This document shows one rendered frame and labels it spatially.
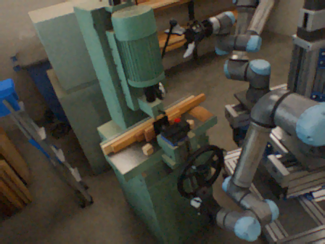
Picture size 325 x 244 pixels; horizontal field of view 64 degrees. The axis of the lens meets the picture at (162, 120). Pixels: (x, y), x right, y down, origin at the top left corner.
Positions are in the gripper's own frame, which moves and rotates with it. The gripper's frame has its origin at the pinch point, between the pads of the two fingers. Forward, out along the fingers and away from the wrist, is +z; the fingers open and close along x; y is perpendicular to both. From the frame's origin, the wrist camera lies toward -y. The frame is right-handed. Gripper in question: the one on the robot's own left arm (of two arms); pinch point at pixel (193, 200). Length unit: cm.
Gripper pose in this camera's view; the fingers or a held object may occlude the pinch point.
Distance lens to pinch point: 122.5
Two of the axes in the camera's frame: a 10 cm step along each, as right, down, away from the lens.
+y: 4.2, 8.9, 1.6
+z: -4.3, 0.4, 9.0
